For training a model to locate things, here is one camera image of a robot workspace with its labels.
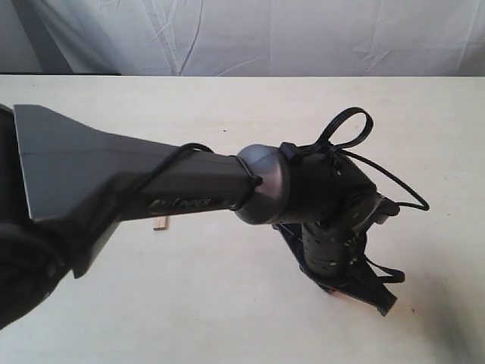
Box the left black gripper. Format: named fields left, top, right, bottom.
left=273, top=193, right=398, bottom=316

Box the wood strip with magnets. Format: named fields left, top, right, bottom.
left=153, top=216, right=170, bottom=231

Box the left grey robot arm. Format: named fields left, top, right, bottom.
left=1, top=105, right=399, bottom=326

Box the white backdrop cloth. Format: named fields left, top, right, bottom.
left=1, top=1, right=484, bottom=77

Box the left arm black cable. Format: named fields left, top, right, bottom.
left=124, top=107, right=431, bottom=285

